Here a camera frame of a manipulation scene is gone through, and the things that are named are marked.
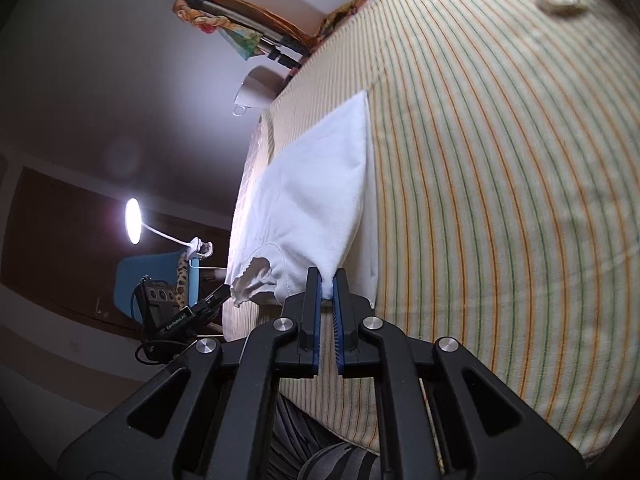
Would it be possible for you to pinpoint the blue chair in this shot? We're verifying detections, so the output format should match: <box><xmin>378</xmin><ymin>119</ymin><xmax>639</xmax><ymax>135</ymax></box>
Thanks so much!
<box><xmin>113</xmin><ymin>252</ymin><xmax>200</xmax><ymax>325</ymax></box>

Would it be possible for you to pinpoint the colourful floral scarf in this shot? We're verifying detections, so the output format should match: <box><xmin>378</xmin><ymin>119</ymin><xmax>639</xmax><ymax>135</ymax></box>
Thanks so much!
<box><xmin>172</xmin><ymin>0</ymin><xmax>265</xmax><ymax>60</ymax></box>

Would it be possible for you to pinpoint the pink checked bedspread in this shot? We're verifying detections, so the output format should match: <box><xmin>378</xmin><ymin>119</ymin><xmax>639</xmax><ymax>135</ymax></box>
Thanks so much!
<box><xmin>222</xmin><ymin>119</ymin><xmax>278</xmax><ymax>342</ymax></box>

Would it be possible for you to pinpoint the yellow striped cloth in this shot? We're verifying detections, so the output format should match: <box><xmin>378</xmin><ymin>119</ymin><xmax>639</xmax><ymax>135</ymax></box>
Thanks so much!
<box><xmin>264</xmin><ymin>0</ymin><xmax>639</xmax><ymax>455</ymax></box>

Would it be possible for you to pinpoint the white mug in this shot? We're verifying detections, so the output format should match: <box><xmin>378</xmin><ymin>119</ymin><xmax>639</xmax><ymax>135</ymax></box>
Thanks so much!
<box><xmin>232</xmin><ymin>66</ymin><xmax>285</xmax><ymax>117</ymax></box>

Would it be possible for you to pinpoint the white t-shirt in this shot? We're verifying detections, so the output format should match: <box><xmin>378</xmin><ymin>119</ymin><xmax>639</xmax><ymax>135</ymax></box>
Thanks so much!
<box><xmin>229</xmin><ymin>92</ymin><xmax>378</xmax><ymax>306</ymax></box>

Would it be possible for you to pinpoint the white clip desk lamp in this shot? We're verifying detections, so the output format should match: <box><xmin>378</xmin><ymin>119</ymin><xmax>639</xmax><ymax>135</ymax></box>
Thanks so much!
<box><xmin>125</xmin><ymin>198</ymin><xmax>215</xmax><ymax>260</ymax></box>

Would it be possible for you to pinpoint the folded silver tripod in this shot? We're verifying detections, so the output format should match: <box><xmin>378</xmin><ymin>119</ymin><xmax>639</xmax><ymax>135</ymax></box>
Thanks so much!
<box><xmin>172</xmin><ymin>0</ymin><xmax>317</xmax><ymax>70</ymax></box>

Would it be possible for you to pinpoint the orange patterned fabric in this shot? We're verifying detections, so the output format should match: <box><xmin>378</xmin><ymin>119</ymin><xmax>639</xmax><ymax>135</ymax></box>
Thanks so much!
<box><xmin>174</xmin><ymin>0</ymin><xmax>318</xmax><ymax>55</ymax></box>

